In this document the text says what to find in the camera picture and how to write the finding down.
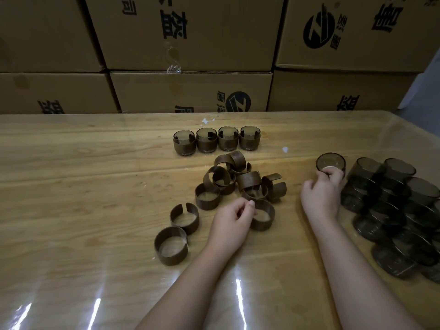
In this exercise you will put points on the person's right hand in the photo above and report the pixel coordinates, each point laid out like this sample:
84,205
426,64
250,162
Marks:
321,201

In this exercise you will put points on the person's left hand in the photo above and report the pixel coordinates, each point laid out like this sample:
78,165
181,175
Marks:
230,226

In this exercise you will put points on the smoky tinted glass cup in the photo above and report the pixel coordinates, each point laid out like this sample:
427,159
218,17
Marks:
184,135
206,132
330,160
250,130
228,130

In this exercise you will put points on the pile of brown sleeve rings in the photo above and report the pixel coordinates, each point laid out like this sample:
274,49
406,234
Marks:
237,158

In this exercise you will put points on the cluster of smoky glass cups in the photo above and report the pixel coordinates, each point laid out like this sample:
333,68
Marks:
395,189

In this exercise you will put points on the person's right forearm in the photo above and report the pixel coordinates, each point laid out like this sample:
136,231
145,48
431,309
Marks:
361,288

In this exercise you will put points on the person's left forearm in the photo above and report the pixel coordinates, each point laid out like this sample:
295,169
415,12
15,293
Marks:
185,292

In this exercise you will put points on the white paper scrap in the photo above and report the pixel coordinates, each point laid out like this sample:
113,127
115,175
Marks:
207,120

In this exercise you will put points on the stack of brown cardboard boxes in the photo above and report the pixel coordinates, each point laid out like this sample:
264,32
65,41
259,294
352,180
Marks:
206,48

